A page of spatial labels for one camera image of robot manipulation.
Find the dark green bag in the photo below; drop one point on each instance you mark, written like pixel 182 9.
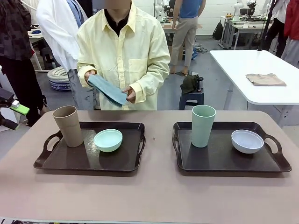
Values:
pixel 188 84

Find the round white blue cushion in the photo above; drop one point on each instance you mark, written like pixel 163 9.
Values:
pixel 58 78

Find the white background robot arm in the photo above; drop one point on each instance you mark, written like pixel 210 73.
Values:
pixel 158 11
pixel 237 10

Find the tall mint green cup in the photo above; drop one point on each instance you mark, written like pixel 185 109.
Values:
pixel 202 130

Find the teal cloth mat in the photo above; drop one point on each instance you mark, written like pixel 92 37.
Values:
pixel 105 88

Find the person's right hand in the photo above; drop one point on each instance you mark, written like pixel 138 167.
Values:
pixel 88 75

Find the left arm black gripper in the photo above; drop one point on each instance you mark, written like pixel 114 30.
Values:
pixel 5 98

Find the mint green bowl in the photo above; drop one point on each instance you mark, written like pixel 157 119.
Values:
pixel 108 145

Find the person's left hand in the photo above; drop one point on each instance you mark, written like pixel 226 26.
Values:
pixel 131 94

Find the dark brown serving tray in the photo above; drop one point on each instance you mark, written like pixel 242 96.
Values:
pixel 70 161
pixel 217 161

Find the grey plastic stool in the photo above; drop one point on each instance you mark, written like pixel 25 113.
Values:
pixel 190 96

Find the folded beige cloth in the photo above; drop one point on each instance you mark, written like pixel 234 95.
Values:
pixel 265 79

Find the bystander in blue top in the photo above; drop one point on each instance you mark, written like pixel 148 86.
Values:
pixel 187 35

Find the bystander in black patterned top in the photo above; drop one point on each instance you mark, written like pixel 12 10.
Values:
pixel 14 35

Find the bystander in white shirt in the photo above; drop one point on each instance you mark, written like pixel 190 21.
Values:
pixel 56 23

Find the bystander in red jacket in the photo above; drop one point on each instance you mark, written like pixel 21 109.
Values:
pixel 292 21

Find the white side table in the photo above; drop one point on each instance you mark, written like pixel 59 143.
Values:
pixel 233 67

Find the person's right forearm yellow sleeve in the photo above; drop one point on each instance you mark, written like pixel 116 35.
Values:
pixel 81 70

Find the tall brown cup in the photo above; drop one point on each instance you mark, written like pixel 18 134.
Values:
pixel 69 126

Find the black backpack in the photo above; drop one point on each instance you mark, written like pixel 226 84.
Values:
pixel 217 31

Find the black tripod pole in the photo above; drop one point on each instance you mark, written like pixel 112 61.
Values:
pixel 265 30

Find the pale blue bowl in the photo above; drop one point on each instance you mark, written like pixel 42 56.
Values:
pixel 247 147

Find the background work desk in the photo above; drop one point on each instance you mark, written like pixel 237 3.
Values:
pixel 245 26

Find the person in yellow shirt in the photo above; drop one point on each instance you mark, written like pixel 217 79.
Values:
pixel 121 51

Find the black thermos flask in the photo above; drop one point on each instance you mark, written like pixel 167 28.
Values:
pixel 200 84

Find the person's left forearm yellow sleeve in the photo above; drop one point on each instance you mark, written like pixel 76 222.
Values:
pixel 151 81

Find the bystander in black trousers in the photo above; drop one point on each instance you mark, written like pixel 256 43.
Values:
pixel 276 32

